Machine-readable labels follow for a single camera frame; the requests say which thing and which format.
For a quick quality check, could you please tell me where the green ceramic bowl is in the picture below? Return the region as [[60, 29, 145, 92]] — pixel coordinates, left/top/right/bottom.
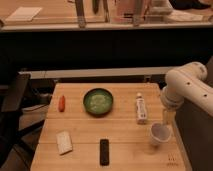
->
[[83, 88, 114, 117]]

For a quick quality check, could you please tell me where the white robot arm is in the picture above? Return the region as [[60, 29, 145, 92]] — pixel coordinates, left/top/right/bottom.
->
[[160, 62, 213, 123]]

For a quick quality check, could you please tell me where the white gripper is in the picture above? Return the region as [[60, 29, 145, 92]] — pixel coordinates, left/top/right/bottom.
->
[[160, 87, 182, 125]]

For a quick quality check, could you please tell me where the white paper sheet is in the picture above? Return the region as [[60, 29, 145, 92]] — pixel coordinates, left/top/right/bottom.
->
[[5, 6, 42, 22]]

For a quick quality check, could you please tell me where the white tube bottle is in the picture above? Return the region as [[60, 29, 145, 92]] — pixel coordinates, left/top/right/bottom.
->
[[136, 93, 147, 124]]

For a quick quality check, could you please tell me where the black remote control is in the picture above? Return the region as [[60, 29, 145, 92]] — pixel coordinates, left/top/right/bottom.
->
[[100, 139, 109, 166]]

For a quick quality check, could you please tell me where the white paper cup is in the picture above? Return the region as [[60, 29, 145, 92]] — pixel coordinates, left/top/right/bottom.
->
[[149, 123, 171, 146]]

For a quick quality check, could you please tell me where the small orange pepper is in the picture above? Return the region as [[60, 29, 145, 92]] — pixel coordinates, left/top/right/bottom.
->
[[58, 95, 65, 112]]

